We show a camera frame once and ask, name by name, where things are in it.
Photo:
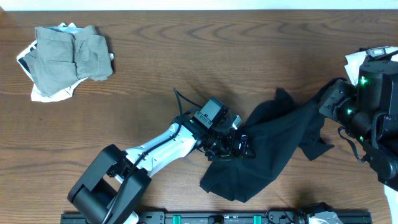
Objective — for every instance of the black t-shirt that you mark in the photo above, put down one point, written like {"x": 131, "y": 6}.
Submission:
{"x": 275, "y": 129}

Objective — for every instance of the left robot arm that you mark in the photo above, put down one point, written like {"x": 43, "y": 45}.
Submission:
{"x": 114, "y": 183}

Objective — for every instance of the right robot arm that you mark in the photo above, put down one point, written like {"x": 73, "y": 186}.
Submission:
{"x": 366, "y": 108}

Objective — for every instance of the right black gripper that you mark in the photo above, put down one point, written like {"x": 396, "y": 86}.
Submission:
{"x": 337, "y": 95}

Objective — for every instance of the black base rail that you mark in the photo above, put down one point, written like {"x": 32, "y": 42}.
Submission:
{"x": 317, "y": 213}

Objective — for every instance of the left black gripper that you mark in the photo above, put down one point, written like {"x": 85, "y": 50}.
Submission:
{"x": 241, "y": 146}

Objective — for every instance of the khaki folded shirt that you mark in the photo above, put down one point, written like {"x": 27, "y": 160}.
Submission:
{"x": 59, "y": 59}

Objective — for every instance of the white printed garment under khaki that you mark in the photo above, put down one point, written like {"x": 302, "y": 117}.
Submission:
{"x": 49, "y": 96}

